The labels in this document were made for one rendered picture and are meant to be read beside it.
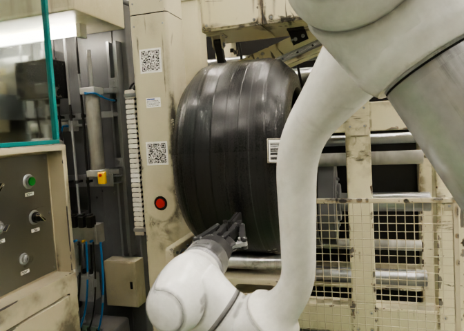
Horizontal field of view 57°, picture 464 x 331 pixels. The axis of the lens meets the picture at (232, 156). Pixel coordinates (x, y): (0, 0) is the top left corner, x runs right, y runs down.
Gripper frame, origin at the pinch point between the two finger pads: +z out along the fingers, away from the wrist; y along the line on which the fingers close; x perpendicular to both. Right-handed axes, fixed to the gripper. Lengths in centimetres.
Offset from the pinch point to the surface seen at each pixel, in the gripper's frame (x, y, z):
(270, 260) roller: 16.1, -5.0, 12.5
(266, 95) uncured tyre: -29.9, -8.4, 11.2
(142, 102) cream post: -30, 35, 26
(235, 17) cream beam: -55, 10, 56
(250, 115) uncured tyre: -25.6, -4.9, 6.7
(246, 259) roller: 15.9, 1.8, 12.6
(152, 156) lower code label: -13.1, 33.0, 24.1
